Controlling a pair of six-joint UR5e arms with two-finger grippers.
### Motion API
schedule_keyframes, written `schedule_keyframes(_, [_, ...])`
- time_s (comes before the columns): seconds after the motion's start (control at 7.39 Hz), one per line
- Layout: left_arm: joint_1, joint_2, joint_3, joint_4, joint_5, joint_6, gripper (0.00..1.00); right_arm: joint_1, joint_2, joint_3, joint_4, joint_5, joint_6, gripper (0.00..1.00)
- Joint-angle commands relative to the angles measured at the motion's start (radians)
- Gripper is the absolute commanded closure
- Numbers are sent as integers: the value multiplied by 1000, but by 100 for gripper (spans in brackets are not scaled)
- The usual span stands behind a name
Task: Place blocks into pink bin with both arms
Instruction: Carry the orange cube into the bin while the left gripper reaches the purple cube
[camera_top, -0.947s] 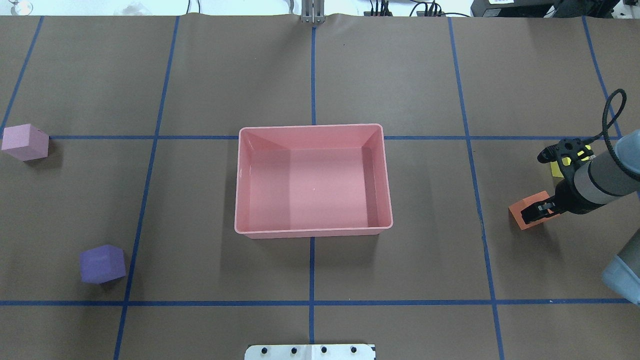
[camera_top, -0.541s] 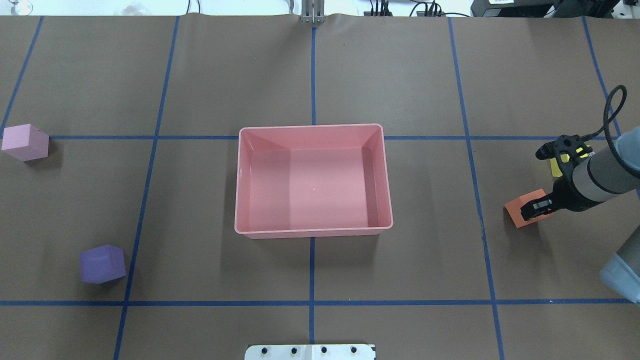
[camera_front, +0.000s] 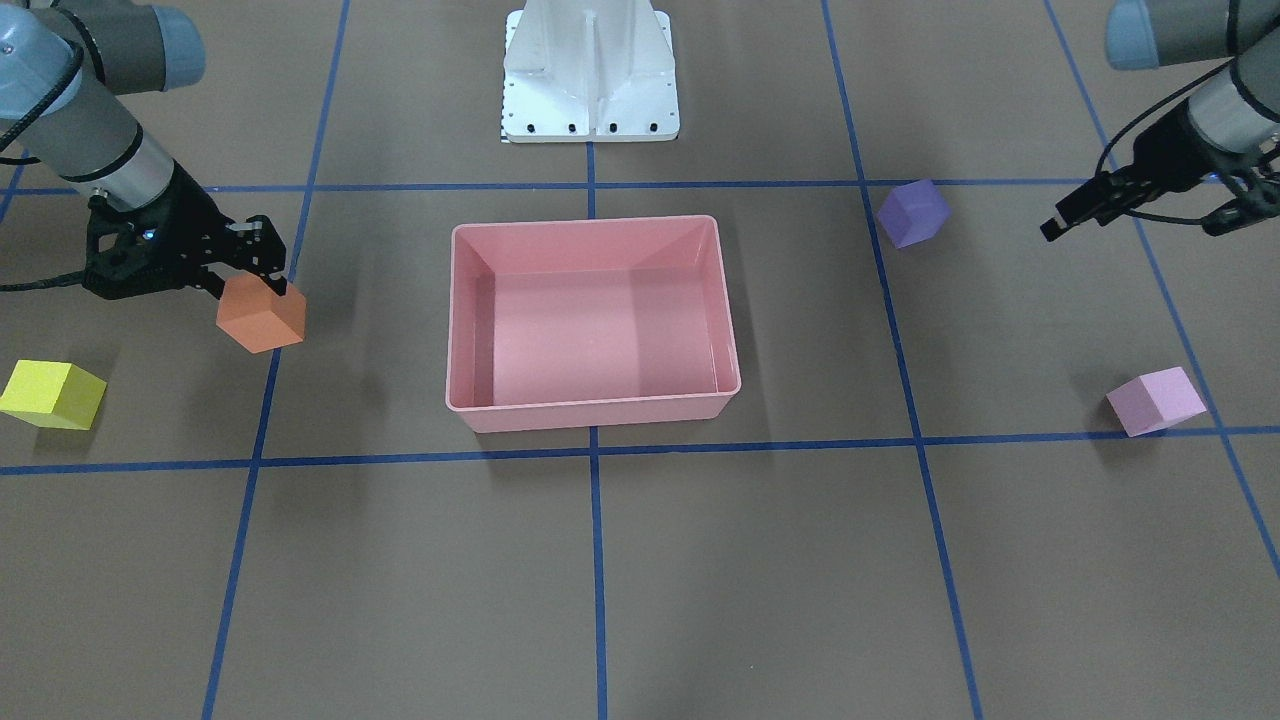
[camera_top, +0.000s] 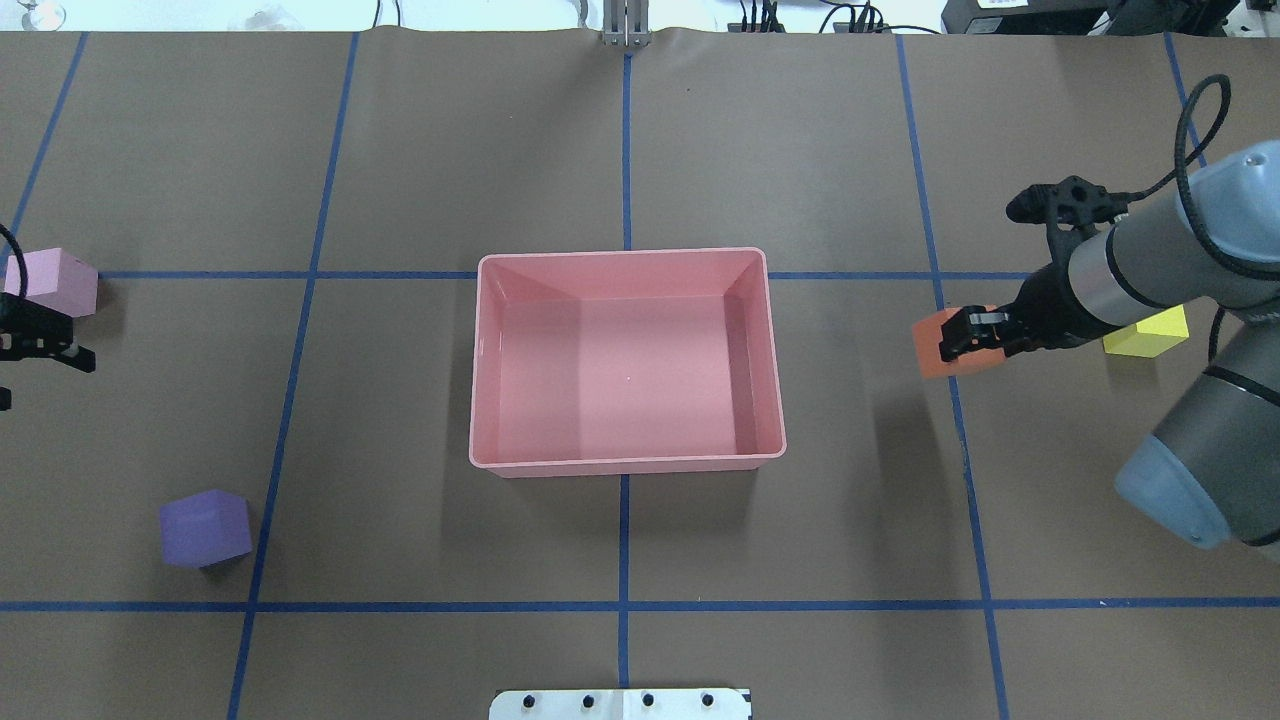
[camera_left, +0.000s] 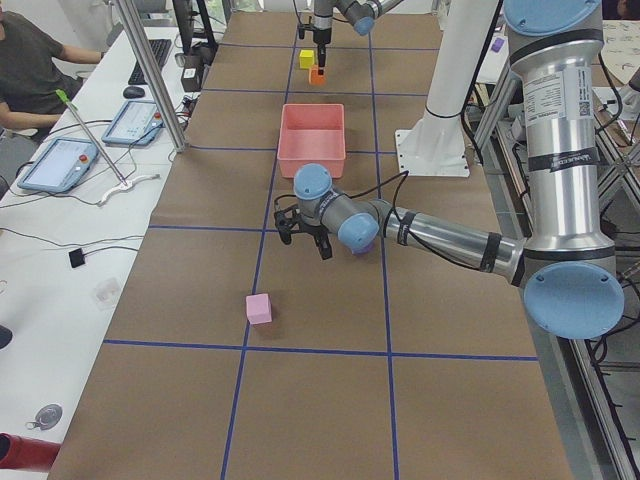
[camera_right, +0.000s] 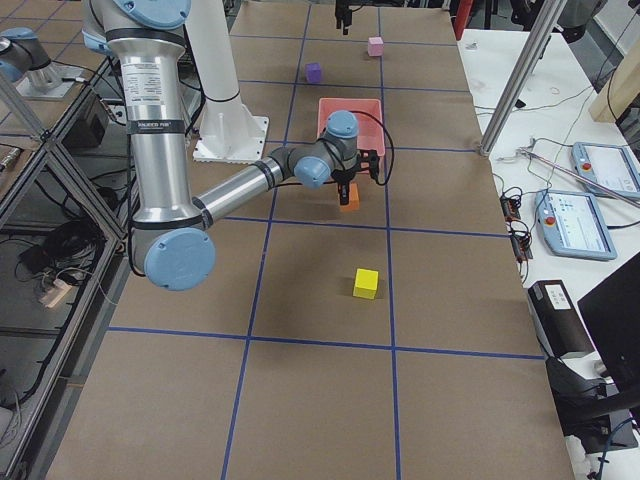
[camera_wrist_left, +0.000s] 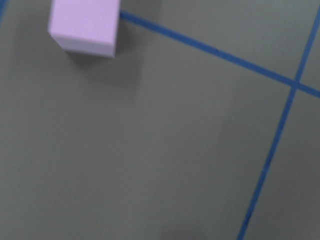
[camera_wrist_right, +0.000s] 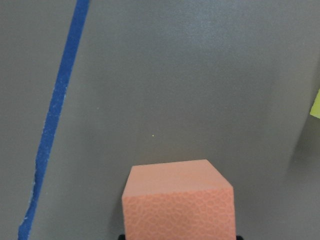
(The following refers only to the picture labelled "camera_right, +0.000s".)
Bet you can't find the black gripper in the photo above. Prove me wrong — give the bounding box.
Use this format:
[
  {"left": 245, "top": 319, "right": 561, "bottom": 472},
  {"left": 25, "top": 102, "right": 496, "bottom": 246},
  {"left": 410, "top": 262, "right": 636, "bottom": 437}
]
[
  {"left": 334, "top": 0, "right": 353, "bottom": 35},
  {"left": 333, "top": 149, "right": 380, "bottom": 206}
]

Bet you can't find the orange foam block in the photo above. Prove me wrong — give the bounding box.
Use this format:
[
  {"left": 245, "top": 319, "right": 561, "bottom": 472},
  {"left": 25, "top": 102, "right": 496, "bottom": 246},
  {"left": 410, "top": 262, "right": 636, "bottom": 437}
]
[{"left": 339, "top": 182, "right": 360, "bottom": 212}]

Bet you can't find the purple foam block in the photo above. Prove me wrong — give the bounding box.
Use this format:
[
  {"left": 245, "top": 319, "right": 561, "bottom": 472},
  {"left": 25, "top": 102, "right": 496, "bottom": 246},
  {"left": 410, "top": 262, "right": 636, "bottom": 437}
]
[{"left": 305, "top": 62, "right": 322, "bottom": 84}]

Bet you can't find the yellow foam block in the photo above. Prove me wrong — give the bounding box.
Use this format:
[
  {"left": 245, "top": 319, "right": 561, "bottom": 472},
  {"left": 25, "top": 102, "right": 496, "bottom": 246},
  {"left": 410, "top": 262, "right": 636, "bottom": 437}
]
[{"left": 352, "top": 268, "right": 379, "bottom": 300}]

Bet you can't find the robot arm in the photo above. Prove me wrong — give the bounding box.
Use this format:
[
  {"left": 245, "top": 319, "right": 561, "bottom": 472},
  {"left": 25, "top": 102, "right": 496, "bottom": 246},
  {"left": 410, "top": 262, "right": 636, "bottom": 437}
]
[{"left": 83, "top": 1, "right": 380, "bottom": 291}]

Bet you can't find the grey robot arm background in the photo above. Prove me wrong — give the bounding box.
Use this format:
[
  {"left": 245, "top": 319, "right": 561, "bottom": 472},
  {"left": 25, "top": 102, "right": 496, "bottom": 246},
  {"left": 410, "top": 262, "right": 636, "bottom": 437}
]
[{"left": 1, "top": 27, "right": 85, "bottom": 100}]

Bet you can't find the pink plastic bin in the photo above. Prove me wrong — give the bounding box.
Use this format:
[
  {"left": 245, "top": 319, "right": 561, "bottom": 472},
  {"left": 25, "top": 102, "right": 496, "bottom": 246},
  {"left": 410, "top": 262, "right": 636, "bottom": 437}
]
[{"left": 317, "top": 97, "right": 385, "bottom": 157}]

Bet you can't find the pink foam block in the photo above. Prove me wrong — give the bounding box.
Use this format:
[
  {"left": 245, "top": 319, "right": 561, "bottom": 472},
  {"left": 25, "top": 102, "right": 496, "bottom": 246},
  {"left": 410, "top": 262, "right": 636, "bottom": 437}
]
[{"left": 367, "top": 36, "right": 384, "bottom": 58}]

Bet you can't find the near teach pendant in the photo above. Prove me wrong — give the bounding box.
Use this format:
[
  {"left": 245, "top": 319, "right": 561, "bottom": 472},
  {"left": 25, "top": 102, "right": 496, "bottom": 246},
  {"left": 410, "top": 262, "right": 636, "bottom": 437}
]
[{"left": 534, "top": 189, "right": 618, "bottom": 261}]

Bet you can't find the teach pendant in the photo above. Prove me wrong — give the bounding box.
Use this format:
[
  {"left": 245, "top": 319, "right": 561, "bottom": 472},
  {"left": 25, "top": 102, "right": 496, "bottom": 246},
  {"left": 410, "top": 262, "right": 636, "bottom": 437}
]
[
  {"left": 534, "top": 189, "right": 618, "bottom": 261},
  {"left": 571, "top": 142, "right": 639, "bottom": 200}
]

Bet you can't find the black box with label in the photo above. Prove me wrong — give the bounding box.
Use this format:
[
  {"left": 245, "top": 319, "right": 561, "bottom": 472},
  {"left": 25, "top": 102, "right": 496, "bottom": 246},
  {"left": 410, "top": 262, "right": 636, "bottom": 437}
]
[{"left": 527, "top": 280, "right": 595, "bottom": 360}]

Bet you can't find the far teach pendant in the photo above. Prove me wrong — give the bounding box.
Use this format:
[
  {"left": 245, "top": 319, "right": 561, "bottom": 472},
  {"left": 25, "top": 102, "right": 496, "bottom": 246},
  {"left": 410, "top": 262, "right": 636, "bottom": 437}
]
[{"left": 571, "top": 142, "right": 639, "bottom": 200}]

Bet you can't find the black monitor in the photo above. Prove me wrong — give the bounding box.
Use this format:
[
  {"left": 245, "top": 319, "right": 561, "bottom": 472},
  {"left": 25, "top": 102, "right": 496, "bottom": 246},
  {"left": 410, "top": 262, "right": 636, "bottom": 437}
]
[{"left": 578, "top": 254, "right": 639, "bottom": 390}]

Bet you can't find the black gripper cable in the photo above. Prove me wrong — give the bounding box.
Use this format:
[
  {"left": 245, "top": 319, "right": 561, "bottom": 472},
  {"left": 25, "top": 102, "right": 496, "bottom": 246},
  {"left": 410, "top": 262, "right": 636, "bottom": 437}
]
[{"left": 349, "top": 109, "right": 394, "bottom": 187}]

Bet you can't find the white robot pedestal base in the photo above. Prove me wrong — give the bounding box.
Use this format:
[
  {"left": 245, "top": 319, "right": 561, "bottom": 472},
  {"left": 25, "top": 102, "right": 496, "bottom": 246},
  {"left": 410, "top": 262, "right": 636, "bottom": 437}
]
[{"left": 185, "top": 0, "right": 269, "bottom": 163}]

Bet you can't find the aluminium frame post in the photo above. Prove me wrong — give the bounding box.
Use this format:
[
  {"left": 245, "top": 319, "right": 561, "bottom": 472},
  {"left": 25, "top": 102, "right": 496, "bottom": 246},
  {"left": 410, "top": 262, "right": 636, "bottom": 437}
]
[{"left": 478, "top": 0, "right": 567, "bottom": 157}]

